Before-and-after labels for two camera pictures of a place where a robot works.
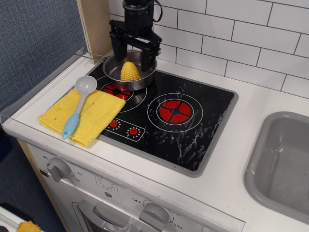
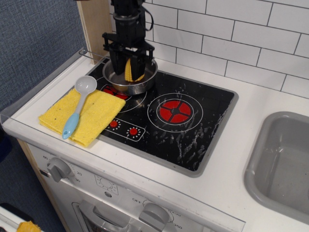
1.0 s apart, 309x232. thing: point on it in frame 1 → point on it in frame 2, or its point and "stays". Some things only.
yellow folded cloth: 97,111 stays
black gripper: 137,29 → 130,34
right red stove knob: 133,132 stays
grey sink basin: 276,170 stays
